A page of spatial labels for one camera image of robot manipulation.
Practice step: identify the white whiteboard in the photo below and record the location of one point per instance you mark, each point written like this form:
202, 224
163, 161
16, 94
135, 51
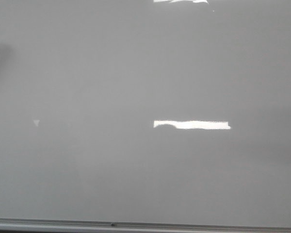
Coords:
135, 111

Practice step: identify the aluminium whiteboard frame rail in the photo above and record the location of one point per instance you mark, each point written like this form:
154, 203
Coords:
75, 226

